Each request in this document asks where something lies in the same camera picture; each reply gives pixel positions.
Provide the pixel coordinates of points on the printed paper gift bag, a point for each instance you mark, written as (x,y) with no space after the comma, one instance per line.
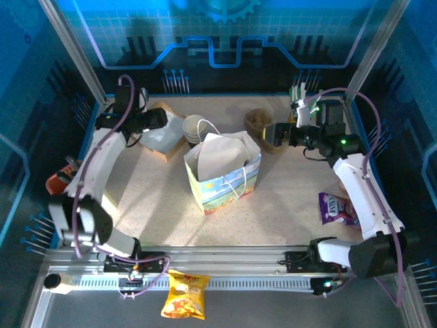
(222,194)

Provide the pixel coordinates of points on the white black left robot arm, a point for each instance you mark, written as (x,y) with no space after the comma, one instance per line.
(99,160)

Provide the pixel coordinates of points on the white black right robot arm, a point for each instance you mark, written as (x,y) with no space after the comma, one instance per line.
(365,194)

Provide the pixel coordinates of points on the white paper napkins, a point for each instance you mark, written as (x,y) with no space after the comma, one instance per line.
(160,140)

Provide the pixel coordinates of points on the stack of paper cups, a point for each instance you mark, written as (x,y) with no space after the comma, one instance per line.
(193,126)

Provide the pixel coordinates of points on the brown cardboard napkin box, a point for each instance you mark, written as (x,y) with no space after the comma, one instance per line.
(175,152)

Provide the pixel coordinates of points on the green white wrapped straw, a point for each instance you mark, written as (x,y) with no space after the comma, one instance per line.
(319,93)
(293,94)
(302,90)

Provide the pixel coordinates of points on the purple snack packet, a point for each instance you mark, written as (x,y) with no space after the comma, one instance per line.
(333,208)

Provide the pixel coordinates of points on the black plastic utensil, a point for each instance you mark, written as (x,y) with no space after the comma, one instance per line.
(65,176)
(71,161)

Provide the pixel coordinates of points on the orange white cutlery holder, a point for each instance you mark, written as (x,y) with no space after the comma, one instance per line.
(54,182)

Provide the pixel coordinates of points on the bottle with black cap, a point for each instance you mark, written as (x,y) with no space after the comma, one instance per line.
(51,282)

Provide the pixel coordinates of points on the yellow chips bag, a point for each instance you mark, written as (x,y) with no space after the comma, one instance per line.
(184,297)

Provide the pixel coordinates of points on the aluminium frame post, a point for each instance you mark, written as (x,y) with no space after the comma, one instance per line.
(373,51)
(73,51)

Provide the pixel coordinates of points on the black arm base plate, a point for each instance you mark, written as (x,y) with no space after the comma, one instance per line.
(293,259)
(153,256)

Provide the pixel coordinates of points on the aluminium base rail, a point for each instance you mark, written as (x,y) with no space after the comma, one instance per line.
(222,256)

